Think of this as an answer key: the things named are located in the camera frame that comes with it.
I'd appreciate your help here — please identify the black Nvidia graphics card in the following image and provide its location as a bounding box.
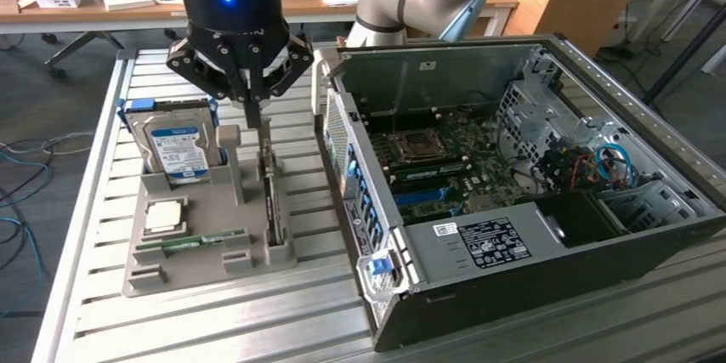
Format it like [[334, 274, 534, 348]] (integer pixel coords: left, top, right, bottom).
[[255, 118, 289, 250]]

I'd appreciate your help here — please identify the wooden desk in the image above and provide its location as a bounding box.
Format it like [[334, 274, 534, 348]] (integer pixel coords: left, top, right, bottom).
[[0, 0, 229, 48], [207, 0, 521, 48]]

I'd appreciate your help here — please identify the hard disk in blue caddy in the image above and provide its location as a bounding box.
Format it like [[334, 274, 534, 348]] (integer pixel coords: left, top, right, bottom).
[[118, 97, 223, 186]]

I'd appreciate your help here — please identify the grey caster foot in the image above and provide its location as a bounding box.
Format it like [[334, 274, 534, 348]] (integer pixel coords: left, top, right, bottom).
[[43, 30, 127, 80]]

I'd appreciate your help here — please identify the metal CPU socket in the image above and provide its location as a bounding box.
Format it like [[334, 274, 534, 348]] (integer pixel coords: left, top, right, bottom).
[[396, 129, 449, 163]]

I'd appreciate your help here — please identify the dark installed RAM stick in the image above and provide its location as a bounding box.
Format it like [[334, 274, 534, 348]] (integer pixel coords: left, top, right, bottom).
[[390, 161, 473, 182]]

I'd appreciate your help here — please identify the silver CPU chip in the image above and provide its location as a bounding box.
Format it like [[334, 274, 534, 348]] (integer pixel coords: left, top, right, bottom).
[[145, 200, 186, 233]]

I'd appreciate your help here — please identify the grey parts rack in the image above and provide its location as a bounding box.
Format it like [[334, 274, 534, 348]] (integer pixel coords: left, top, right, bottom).
[[122, 122, 301, 298]]

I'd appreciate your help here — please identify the blue PCIe expansion slot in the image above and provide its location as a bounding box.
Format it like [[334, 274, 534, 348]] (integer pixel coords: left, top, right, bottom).
[[394, 187, 450, 201], [397, 196, 454, 208]]

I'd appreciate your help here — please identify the green RAM stick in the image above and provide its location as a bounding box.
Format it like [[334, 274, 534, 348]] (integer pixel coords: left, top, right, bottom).
[[138, 229, 250, 252]]

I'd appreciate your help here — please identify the perforated metal drive cage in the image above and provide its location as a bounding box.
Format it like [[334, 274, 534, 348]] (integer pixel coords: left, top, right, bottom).
[[496, 80, 578, 158]]

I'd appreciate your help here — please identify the grey chipset heatsink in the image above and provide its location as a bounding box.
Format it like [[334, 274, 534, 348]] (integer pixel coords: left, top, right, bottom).
[[468, 195, 504, 213]]

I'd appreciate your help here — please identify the blue case release latch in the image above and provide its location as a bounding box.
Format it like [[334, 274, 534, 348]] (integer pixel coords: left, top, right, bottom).
[[368, 253, 398, 275]]

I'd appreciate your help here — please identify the grey power supply unit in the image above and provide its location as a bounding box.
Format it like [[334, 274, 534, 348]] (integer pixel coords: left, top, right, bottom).
[[405, 202, 572, 284]]

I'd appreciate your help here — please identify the wooden cabinet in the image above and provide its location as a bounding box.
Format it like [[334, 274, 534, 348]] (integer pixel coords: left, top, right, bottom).
[[488, 0, 661, 58]]

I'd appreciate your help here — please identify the black plastic shroud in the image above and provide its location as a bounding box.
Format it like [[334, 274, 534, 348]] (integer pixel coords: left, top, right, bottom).
[[533, 190, 632, 249]]

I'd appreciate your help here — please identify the open black PC case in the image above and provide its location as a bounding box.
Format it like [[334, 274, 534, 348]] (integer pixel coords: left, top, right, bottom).
[[310, 33, 726, 354]]

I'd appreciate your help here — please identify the dark metal pole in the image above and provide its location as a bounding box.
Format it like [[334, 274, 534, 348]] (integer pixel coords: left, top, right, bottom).
[[642, 0, 726, 105]]

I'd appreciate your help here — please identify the silver metal disk bay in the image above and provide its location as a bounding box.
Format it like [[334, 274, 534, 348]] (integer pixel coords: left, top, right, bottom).
[[594, 179, 715, 235]]

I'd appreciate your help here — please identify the grey case handle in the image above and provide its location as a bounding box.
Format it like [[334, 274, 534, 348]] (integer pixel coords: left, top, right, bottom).
[[310, 48, 344, 118]]

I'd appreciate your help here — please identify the white floor cable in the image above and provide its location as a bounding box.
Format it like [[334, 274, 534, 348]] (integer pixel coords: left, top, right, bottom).
[[0, 130, 97, 156]]

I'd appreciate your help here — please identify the blue floor cable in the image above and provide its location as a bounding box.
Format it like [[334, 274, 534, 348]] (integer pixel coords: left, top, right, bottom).
[[0, 141, 54, 317]]

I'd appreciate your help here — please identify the red orange wire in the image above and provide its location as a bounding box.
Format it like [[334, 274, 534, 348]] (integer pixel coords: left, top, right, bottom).
[[572, 153, 606, 188]]

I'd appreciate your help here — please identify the blue data wire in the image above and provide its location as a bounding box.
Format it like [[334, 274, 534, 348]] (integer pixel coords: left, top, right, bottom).
[[594, 143, 641, 191]]

